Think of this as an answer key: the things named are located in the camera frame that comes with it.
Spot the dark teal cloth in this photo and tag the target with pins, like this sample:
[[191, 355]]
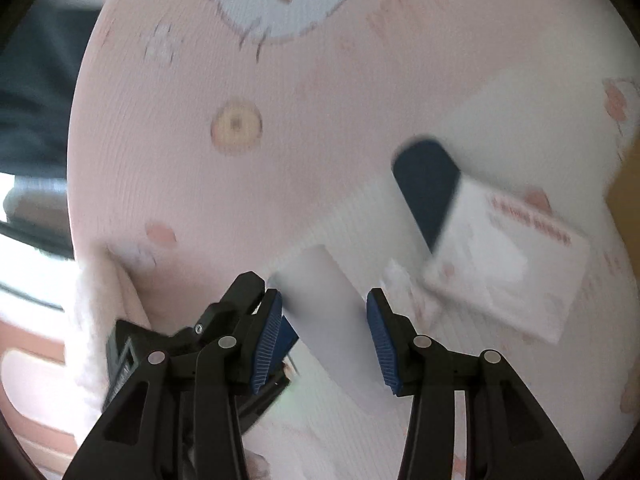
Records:
[[35, 85]]

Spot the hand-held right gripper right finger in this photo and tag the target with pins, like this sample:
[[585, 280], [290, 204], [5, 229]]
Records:
[[382, 345]]

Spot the pink printed blanket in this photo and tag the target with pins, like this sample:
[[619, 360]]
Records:
[[200, 60]]

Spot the dark blue oval case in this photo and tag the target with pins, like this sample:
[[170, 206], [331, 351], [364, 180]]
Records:
[[425, 185]]

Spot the white envelope with red print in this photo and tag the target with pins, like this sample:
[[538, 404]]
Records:
[[500, 280]]

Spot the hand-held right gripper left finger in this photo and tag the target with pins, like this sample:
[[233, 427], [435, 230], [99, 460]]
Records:
[[267, 340]]

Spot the white cardboard tube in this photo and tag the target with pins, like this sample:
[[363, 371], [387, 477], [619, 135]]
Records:
[[335, 320]]

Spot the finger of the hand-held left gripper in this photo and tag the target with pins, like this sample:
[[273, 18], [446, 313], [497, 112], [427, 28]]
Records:
[[287, 335], [240, 290]]

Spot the brown cardboard box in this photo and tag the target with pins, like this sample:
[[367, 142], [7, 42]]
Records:
[[625, 190]]

